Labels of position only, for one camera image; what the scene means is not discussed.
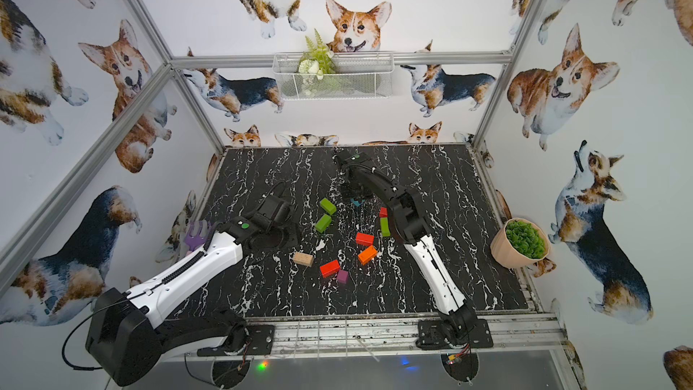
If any green block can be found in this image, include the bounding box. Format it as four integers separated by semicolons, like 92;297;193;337
319;198;337;216
314;214;332;234
380;218;391;238

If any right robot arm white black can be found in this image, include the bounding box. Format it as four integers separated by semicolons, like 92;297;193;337
334;150;478;350

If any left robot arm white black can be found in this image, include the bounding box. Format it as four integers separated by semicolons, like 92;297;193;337
85;196;293;386

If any natural wood block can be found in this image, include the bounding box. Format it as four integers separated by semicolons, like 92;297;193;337
292;252;314;267

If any red block middle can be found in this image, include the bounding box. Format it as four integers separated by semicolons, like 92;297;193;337
356;232;375;247

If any orange block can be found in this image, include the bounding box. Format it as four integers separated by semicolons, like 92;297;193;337
358;246;378;265

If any red block lower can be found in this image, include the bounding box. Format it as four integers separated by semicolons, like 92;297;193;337
319;260;341;278

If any purple toy rake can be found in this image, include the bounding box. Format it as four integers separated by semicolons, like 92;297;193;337
183;220;211;255

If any purple cube block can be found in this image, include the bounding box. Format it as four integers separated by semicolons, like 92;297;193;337
337;270;349;285

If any artificial fern with flower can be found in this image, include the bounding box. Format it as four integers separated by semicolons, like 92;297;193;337
297;30;339;97

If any pink pot green plant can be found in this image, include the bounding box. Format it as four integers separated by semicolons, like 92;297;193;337
490;218;552;269

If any white wire basket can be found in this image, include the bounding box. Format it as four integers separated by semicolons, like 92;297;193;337
273;52;395;100

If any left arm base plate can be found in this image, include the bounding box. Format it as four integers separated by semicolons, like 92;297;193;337
197;325;275;357

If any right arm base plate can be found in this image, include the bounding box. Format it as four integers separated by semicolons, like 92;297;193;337
415;319;494;350

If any aluminium cage frame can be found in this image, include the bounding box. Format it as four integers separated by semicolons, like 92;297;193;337
0;0;693;390

